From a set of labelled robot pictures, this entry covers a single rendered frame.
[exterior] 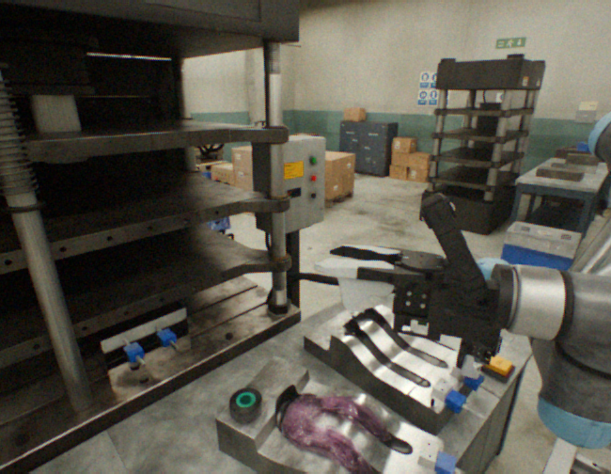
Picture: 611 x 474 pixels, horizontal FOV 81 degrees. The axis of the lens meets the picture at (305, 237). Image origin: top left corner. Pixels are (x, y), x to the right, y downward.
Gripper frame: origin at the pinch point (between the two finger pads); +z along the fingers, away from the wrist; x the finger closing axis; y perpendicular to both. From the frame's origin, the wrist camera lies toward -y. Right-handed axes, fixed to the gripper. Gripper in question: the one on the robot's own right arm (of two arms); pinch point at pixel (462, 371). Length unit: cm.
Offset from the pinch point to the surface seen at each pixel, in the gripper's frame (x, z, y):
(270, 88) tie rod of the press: -9, -76, -73
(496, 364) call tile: 19.0, 6.7, 3.8
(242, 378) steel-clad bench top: -41, 10, -51
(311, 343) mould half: -17.6, 5.8, -44.0
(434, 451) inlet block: -27.6, 2.3, 6.2
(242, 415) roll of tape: -56, -3, -28
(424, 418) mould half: -17.6, 5.7, -1.5
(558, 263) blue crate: 304, 76, -29
